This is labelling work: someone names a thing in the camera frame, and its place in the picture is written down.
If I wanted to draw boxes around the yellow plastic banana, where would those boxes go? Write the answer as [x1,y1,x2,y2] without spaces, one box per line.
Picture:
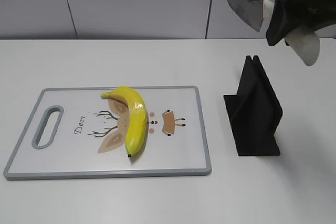
[96,86,148,158]

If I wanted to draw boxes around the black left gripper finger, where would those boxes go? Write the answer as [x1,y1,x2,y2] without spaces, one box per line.
[266,0,302,46]

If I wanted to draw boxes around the white grey-rimmed cutting board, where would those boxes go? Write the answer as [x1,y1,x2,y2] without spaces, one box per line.
[3,86,212,180]

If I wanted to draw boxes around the black knife stand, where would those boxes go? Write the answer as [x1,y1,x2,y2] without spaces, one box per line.
[223,55,283,156]

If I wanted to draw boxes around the knife with white handle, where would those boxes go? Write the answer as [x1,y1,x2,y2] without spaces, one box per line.
[227,0,320,66]

